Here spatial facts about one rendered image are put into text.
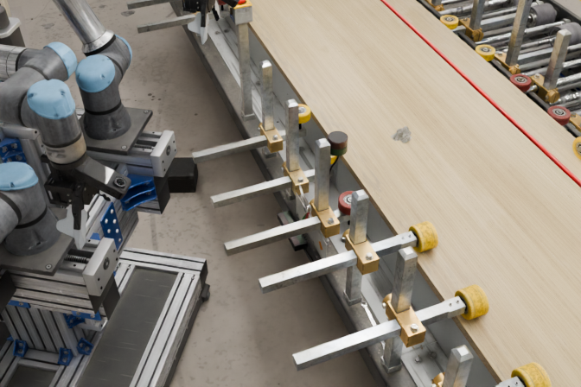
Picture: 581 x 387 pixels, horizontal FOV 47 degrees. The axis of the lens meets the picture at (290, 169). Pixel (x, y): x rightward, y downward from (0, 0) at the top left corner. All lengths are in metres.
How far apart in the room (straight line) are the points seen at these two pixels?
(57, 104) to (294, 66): 1.57
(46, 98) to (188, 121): 2.73
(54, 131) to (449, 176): 1.34
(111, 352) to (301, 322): 0.79
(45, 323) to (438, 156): 1.49
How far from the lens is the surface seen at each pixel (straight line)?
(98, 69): 2.10
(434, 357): 2.08
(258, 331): 2.86
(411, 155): 2.27
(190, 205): 3.40
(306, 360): 1.64
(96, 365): 2.63
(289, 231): 2.04
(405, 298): 1.69
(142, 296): 2.78
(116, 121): 2.16
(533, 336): 1.85
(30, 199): 1.78
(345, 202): 2.07
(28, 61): 1.42
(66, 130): 1.29
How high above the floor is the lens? 2.34
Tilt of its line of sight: 41 degrees down
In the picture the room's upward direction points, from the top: 1 degrees counter-clockwise
